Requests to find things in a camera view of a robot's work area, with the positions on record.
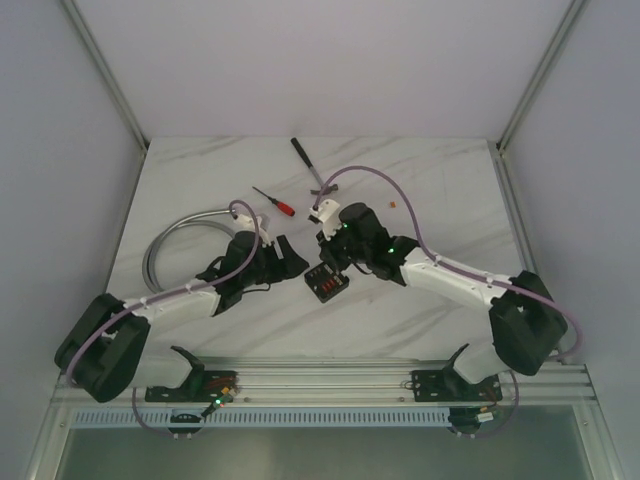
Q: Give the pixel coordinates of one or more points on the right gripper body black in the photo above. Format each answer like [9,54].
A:
[342,253]

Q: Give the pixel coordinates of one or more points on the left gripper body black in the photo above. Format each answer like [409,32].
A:
[275,258]

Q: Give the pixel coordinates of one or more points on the black fuse box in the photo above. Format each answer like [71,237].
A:
[325,283]

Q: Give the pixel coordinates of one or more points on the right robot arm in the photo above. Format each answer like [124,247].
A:
[524,326]

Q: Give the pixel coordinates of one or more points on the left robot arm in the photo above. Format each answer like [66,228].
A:
[116,344]

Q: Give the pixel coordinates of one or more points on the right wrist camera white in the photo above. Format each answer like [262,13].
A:
[326,213]

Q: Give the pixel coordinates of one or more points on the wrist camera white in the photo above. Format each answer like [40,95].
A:
[326,213]
[246,223]

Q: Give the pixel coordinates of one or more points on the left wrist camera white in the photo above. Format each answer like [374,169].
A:
[246,223]

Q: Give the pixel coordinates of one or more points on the red handled screwdriver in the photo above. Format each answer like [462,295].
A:
[281,206]

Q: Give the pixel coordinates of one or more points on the aluminium front rail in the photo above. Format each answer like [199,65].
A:
[383,383]

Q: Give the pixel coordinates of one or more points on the claw hammer black handle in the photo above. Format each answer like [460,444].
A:
[308,163]

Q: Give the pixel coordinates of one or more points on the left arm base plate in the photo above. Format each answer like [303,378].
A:
[215,385]

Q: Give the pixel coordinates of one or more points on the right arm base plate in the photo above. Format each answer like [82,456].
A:
[447,386]

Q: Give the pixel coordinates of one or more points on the slotted cable duct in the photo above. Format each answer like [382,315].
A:
[245,417]

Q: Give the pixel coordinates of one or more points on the left aluminium frame post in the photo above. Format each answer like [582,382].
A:
[82,30]

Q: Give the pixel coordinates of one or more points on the aluminium frame post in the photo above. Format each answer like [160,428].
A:
[82,30]
[543,70]

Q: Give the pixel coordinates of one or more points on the right aluminium frame post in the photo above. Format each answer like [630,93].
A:
[543,70]

